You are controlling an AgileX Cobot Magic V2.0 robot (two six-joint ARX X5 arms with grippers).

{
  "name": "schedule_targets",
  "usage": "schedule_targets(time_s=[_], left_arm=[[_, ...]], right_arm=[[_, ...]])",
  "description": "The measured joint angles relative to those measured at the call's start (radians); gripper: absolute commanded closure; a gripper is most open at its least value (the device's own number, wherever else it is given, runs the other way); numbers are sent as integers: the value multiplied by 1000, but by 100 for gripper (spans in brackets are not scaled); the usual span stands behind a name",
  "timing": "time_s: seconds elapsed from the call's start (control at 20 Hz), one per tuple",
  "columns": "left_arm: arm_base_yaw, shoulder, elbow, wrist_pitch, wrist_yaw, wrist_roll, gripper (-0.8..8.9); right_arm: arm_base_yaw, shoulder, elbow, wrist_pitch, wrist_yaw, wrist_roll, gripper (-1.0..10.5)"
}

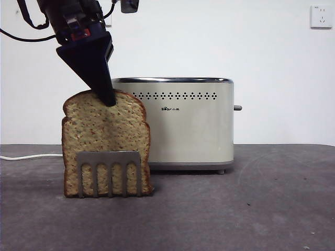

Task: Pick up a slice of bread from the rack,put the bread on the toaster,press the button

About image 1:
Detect brown speckled bread slice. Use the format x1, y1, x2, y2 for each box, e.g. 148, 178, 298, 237
61, 90, 154, 198

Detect steel toast rack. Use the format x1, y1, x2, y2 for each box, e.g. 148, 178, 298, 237
76, 151, 143, 198

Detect cream and steel toaster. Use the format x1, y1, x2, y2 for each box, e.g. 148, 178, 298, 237
111, 77, 235, 175

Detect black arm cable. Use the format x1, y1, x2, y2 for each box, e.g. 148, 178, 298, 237
16, 0, 51, 29
0, 27, 58, 43

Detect white power cable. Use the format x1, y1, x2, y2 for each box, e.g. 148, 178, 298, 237
0, 154, 63, 161

